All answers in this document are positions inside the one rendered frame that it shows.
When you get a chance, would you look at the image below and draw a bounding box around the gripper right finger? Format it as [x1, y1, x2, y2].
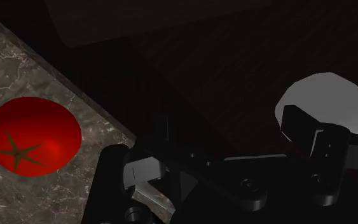
[280, 104, 358, 207]

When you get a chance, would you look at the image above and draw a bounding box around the white rounded object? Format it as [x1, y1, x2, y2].
[274, 71, 358, 143]

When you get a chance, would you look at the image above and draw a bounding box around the red tomato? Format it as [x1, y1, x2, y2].
[0, 96, 83, 178]

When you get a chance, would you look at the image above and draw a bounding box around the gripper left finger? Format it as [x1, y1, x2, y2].
[81, 134, 268, 224]

